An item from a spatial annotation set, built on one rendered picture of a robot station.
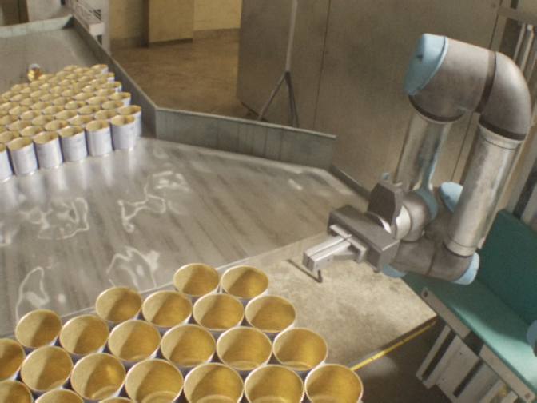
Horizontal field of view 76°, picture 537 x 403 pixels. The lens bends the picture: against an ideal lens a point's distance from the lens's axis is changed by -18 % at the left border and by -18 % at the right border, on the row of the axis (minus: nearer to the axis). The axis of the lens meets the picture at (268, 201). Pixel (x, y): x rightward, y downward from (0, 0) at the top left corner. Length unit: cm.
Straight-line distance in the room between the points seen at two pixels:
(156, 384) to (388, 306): 182
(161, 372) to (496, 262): 88
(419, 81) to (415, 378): 117
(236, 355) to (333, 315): 158
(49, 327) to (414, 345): 139
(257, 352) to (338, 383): 12
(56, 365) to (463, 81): 74
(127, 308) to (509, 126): 68
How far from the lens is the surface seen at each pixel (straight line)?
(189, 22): 712
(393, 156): 255
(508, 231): 109
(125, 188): 96
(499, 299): 116
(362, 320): 215
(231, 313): 59
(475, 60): 71
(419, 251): 87
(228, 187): 94
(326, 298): 220
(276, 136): 104
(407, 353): 167
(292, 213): 88
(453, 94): 71
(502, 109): 73
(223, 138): 108
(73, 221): 88
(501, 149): 76
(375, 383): 154
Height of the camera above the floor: 159
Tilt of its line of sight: 34 degrees down
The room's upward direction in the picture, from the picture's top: 6 degrees clockwise
